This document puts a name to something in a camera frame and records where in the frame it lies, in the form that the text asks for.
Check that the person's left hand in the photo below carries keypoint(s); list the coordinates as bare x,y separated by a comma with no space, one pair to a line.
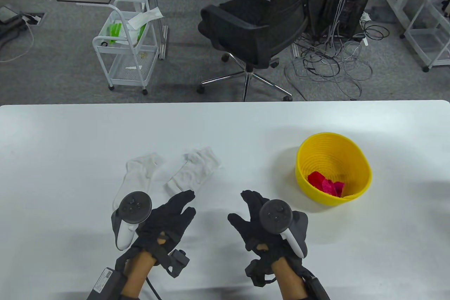
165,222

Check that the person's right hand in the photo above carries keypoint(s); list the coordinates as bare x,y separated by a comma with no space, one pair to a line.
251,233

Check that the white sock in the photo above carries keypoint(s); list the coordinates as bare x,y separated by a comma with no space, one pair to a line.
139,173
191,173

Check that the person's right forearm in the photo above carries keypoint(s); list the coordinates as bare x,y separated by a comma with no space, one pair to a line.
290,282

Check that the person's left forearm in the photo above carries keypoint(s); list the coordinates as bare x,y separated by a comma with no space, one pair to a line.
139,275

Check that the yellow woven basket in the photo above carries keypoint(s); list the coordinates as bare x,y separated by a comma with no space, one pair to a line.
334,152

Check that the silver metal stand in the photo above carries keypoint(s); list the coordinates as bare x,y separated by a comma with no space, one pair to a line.
164,41

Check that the white green wipes pack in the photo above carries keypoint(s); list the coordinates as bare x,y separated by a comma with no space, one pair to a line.
135,36

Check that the green plastic packet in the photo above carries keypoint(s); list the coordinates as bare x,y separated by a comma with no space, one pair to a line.
115,31

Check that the black mesh office chair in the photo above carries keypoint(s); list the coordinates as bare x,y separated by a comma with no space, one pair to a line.
246,29

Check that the white paper towel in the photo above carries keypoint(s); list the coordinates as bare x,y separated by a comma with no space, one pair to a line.
144,18

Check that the floor power socket box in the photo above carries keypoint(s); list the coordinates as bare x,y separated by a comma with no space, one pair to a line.
33,18

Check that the white power strip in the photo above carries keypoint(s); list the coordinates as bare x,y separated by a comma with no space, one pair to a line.
365,17

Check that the white metal rack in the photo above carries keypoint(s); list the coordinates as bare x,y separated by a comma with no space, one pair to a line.
429,41

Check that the white desk leg frame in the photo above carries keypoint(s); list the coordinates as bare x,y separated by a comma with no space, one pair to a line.
397,6

